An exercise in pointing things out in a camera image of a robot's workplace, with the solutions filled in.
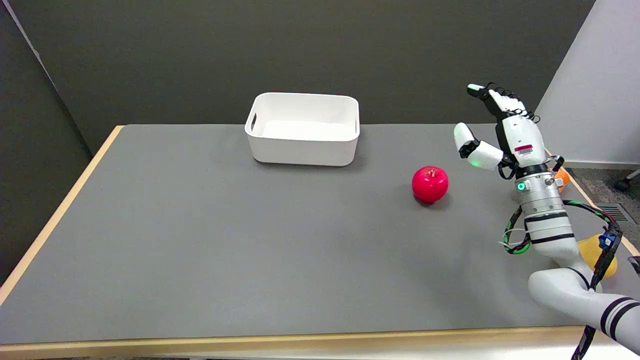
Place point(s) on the white plastic storage bin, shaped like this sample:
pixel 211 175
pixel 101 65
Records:
pixel 303 128

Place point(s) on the black chair caster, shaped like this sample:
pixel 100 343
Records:
pixel 622 184

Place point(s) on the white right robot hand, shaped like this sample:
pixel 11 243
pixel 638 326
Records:
pixel 520 135

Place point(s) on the red apple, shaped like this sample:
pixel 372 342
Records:
pixel 430 184

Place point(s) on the floor vent grille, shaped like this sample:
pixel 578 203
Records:
pixel 615 213

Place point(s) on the orange mango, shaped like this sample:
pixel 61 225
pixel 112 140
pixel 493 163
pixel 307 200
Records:
pixel 562 180

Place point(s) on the yellow pear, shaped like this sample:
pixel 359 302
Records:
pixel 595 255

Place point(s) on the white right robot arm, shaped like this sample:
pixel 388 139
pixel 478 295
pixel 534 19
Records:
pixel 555 250

